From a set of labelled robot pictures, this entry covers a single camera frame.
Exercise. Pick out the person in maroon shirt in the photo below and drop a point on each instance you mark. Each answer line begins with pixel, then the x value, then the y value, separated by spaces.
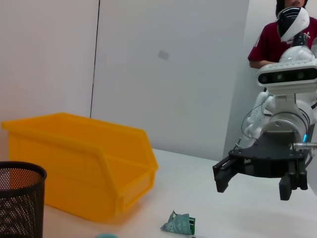
pixel 267 42

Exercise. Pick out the yellow plastic storage bin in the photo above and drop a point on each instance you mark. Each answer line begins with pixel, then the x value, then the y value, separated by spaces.
pixel 74 153

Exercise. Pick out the black mesh pen holder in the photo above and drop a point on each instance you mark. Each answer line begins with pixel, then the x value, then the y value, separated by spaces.
pixel 19 198

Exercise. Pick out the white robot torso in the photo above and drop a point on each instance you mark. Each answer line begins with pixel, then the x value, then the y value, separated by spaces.
pixel 294 53

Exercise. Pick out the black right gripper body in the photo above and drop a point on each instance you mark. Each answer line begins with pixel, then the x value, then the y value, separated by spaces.
pixel 267 158

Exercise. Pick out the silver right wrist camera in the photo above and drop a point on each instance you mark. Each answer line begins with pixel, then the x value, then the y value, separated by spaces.
pixel 284 74

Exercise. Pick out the white black robot head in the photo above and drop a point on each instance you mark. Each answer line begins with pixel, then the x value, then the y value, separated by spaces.
pixel 297 22

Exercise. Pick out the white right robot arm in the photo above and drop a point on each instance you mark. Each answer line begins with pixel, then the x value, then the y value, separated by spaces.
pixel 284 121

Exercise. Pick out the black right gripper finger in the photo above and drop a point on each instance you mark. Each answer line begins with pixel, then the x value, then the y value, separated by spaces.
pixel 225 173
pixel 296 178

